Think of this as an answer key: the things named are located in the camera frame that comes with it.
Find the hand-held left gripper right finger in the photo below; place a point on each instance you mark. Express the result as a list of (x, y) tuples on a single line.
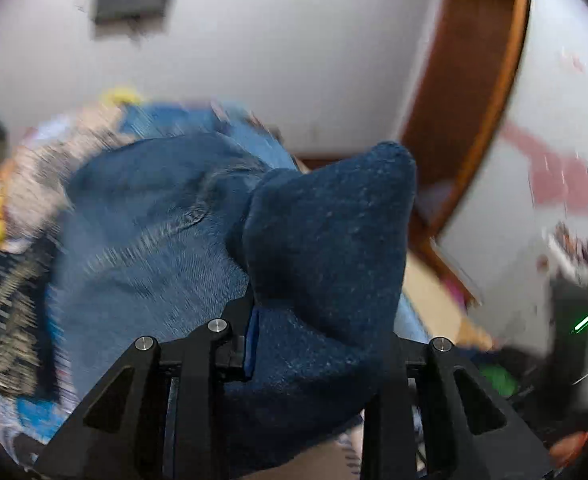
[(443, 385)]

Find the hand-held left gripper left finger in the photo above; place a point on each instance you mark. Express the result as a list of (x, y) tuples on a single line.
[(251, 347)]

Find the yellow round object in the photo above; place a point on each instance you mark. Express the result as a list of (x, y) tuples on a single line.
[(121, 96)]

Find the colourful printed bed sheet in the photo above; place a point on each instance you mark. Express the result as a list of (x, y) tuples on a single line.
[(39, 412)]

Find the dark blue jeans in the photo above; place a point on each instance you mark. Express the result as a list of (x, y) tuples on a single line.
[(324, 260)]

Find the wooden door frame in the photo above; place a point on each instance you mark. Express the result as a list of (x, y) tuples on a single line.
[(468, 110)]

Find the white sliding door pink hearts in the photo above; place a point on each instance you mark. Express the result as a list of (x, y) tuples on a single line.
[(563, 110)]

